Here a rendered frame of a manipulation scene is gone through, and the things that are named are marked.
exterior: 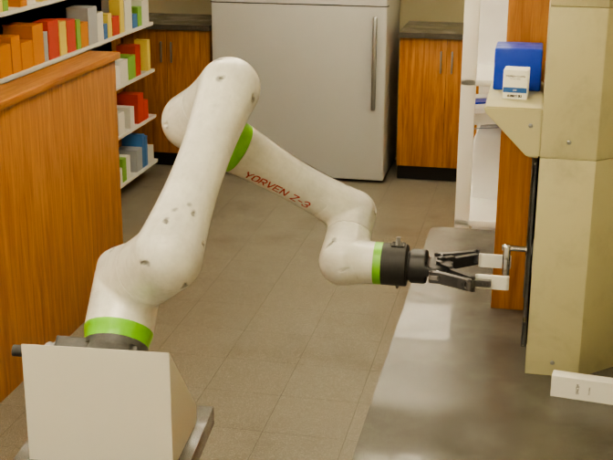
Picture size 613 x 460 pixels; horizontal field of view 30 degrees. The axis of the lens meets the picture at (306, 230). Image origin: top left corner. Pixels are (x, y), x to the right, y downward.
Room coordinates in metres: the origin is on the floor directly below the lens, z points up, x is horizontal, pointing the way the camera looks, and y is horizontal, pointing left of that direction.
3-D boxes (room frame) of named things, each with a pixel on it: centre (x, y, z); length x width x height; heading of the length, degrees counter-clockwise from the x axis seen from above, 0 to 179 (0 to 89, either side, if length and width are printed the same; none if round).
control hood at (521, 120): (2.40, -0.44, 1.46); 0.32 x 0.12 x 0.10; 169
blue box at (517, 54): (2.47, -0.46, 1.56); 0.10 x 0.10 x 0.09; 79
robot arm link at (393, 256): (2.34, -0.20, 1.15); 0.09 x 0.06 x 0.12; 169
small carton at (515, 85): (2.35, -0.43, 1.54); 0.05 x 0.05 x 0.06; 75
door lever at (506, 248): (2.29, -0.44, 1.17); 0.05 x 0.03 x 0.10; 78
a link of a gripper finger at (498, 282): (2.23, -0.38, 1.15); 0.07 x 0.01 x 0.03; 79
